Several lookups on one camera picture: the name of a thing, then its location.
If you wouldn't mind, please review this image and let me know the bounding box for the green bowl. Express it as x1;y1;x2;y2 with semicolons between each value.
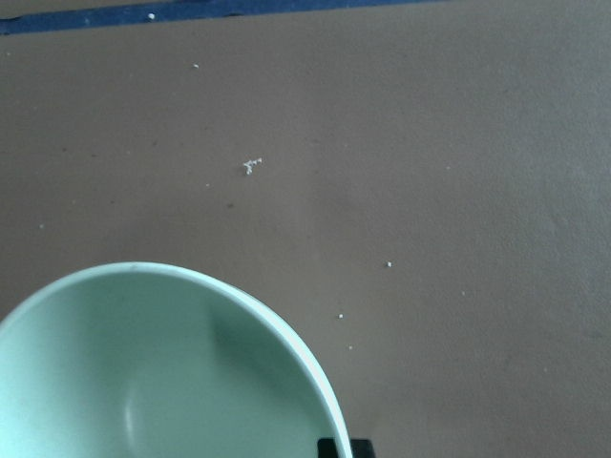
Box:
1;262;352;457

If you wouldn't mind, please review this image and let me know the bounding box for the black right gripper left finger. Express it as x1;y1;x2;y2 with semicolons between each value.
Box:
317;438;339;458

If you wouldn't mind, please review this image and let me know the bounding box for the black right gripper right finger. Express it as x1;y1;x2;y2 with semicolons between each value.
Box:
350;438;376;458

